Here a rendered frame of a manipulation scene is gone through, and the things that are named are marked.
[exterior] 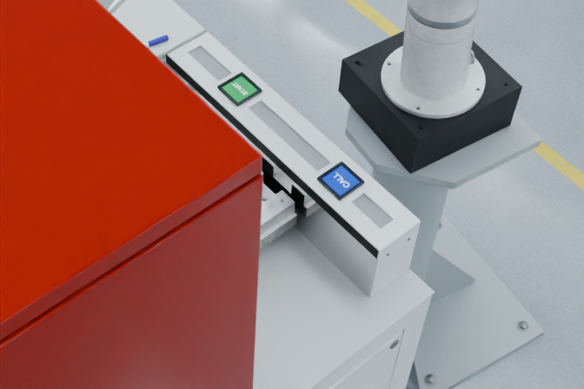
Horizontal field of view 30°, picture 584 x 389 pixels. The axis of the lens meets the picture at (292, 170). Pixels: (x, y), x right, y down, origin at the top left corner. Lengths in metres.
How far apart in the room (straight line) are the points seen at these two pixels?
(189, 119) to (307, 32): 2.67
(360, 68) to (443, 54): 0.21
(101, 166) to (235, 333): 0.22
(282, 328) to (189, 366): 0.94
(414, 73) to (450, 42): 0.11
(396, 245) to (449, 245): 1.16
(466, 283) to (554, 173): 0.49
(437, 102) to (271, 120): 0.31
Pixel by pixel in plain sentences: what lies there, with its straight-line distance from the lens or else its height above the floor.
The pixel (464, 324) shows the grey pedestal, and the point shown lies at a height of 0.01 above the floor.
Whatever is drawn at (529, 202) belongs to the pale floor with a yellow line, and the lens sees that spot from 3.07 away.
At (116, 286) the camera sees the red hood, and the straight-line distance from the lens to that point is 0.70.
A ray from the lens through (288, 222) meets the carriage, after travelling 1.84.
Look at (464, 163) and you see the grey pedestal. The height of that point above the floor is 0.82.
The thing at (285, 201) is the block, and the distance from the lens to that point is 1.82.
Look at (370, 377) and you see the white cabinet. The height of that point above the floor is 0.67.
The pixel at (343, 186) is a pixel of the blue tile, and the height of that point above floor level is 0.96.
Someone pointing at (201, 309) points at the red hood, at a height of 1.68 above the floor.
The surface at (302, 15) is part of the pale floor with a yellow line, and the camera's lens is 3.45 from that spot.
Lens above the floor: 2.37
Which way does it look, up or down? 51 degrees down
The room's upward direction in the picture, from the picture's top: 5 degrees clockwise
